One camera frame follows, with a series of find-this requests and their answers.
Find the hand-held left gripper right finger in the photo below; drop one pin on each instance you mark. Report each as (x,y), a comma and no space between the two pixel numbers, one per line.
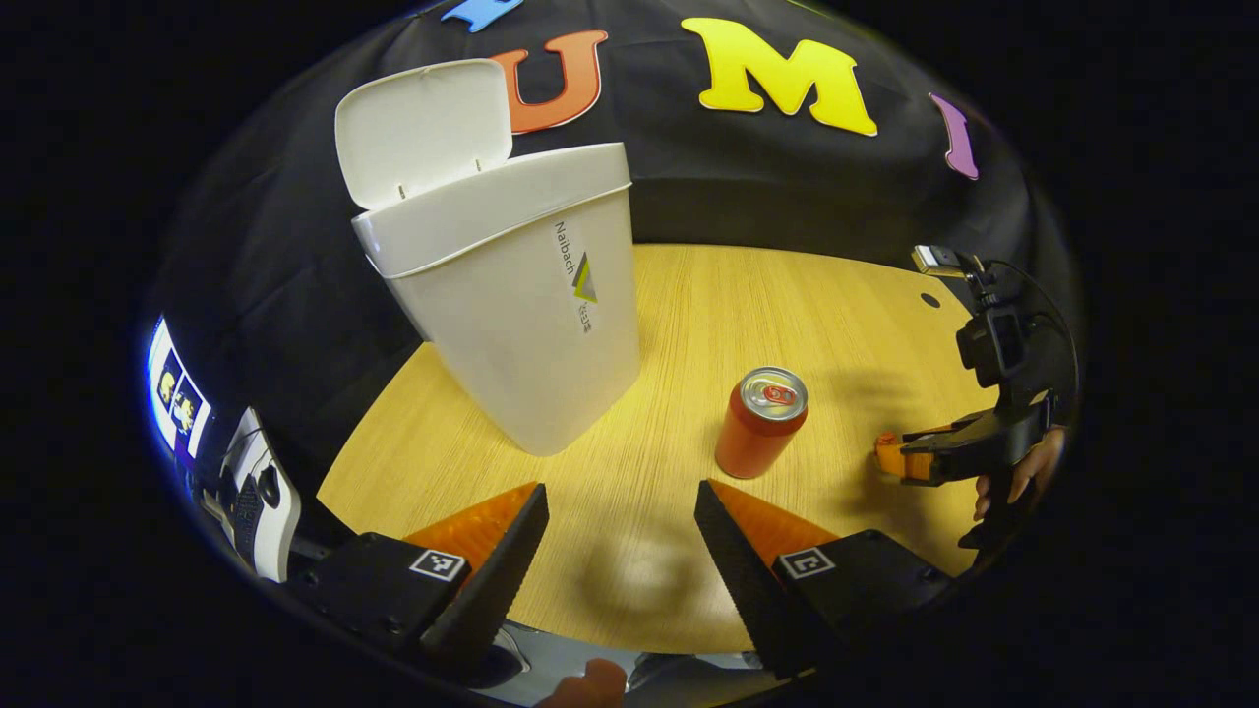
(743,585)

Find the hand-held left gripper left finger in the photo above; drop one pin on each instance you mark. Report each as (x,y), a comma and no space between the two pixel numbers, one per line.
(497,590)

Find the white and black device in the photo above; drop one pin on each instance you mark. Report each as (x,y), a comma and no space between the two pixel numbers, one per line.
(254,497)

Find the black backdrop cloth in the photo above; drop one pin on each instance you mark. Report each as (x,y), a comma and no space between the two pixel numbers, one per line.
(787,187)

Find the red pop can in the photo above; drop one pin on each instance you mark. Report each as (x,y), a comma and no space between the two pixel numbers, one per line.
(757,428)

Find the computer monitor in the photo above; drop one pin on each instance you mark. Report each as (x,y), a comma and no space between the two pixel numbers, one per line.
(177,393)

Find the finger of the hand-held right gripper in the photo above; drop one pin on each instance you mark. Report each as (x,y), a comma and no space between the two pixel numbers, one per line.
(964,452)

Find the white desktop garbage bin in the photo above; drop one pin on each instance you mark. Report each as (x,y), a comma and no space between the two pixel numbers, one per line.
(511,334)

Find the wooden desktop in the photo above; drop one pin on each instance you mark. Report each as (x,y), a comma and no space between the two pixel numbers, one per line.
(689,324)

